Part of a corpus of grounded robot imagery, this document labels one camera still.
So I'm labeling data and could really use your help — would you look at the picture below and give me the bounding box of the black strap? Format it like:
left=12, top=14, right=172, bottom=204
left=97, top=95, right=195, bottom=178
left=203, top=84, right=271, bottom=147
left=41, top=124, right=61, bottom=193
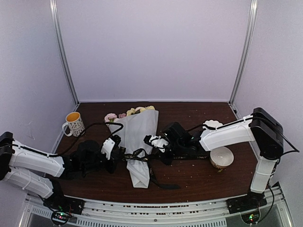
left=120, top=148, right=210, bottom=190

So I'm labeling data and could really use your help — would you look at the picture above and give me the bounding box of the white wrapping paper sheet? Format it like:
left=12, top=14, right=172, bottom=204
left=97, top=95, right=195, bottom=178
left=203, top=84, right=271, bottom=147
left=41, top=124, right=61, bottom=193
left=114, top=110, right=159, bottom=189

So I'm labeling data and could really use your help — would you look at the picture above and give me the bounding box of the pink flower stem two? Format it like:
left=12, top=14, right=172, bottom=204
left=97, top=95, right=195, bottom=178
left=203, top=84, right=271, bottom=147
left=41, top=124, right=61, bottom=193
left=104, top=113, right=127, bottom=126

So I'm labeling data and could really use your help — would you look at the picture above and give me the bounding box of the large yellow flower bunch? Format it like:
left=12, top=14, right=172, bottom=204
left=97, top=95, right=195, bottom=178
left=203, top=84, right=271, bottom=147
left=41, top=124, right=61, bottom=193
left=126, top=105, right=155, bottom=116

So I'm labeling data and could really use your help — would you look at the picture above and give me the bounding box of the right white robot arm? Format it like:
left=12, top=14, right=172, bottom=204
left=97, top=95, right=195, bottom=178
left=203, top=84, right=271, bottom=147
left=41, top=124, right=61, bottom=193
left=150, top=107, right=284, bottom=209

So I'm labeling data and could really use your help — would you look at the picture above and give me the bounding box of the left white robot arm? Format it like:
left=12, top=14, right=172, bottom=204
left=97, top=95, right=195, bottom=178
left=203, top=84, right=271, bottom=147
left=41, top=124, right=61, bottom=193
left=0, top=131, right=125, bottom=210

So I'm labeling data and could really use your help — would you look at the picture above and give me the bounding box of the patterned white mug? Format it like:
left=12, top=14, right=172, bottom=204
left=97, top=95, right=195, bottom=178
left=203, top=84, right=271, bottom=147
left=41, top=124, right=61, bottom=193
left=62, top=112, right=85, bottom=137

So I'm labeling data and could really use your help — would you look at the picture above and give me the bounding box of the plain white round bowl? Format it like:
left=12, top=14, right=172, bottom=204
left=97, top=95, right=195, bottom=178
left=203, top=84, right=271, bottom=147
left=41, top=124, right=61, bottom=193
left=210, top=147, right=234, bottom=169

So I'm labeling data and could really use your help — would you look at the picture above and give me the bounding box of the white scalloped bowl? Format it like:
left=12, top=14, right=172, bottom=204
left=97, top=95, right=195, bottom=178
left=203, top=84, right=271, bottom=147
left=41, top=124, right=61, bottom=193
left=202, top=120, right=223, bottom=130

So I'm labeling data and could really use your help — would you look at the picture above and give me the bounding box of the aluminium front rail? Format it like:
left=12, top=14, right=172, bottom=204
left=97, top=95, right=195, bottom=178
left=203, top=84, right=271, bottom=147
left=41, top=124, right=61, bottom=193
left=20, top=184, right=294, bottom=227

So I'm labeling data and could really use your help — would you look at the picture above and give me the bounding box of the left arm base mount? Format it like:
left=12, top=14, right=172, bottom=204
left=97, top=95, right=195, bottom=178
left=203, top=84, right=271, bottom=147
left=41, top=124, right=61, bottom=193
left=40, top=189, right=85, bottom=227

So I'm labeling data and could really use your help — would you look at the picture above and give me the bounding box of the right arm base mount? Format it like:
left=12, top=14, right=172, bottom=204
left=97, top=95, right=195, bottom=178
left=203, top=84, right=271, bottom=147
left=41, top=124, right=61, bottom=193
left=226, top=191, right=267, bottom=225

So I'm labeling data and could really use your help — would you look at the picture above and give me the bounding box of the left aluminium corner post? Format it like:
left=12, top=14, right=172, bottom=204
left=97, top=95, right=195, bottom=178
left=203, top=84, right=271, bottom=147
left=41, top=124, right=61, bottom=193
left=49, top=0, right=80, bottom=105

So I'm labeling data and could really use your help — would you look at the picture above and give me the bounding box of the aluminium corner post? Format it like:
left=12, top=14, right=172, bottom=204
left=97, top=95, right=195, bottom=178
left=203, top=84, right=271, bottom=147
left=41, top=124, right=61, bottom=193
left=229, top=0, right=258, bottom=106
left=49, top=0, right=80, bottom=105

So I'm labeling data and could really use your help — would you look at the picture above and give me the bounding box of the right aluminium corner post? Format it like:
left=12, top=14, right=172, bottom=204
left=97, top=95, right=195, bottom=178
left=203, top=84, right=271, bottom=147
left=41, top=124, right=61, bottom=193
left=229, top=0, right=258, bottom=106

